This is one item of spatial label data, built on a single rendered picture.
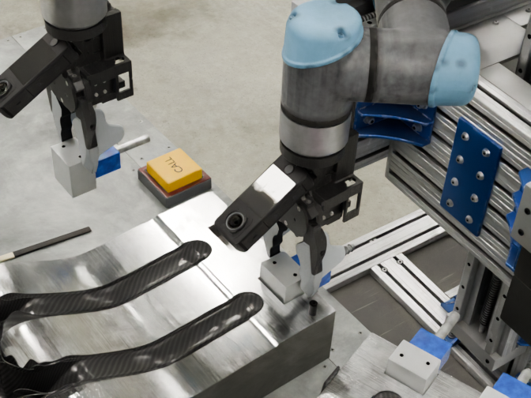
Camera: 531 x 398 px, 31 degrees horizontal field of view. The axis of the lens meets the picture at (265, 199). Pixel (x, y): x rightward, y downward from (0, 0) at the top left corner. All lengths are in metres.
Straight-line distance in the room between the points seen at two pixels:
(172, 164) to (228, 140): 1.38
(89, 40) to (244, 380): 0.43
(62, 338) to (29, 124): 0.57
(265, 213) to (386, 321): 1.05
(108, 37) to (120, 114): 0.42
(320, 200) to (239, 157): 1.68
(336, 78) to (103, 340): 0.40
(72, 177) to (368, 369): 0.44
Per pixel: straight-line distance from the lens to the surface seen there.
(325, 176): 1.05
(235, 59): 3.11
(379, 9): 1.04
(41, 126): 1.55
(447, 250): 2.21
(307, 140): 0.98
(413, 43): 0.94
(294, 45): 0.92
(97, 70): 1.15
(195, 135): 2.79
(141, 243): 1.21
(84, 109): 1.15
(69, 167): 1.22
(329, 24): 0.92
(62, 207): 1.40
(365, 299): 2.07
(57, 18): 1.10
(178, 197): 1.38
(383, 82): 0.94
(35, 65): 1.14
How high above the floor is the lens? 1.74
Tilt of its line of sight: 42 degrees down
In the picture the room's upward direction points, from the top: 3 degrees clockwise
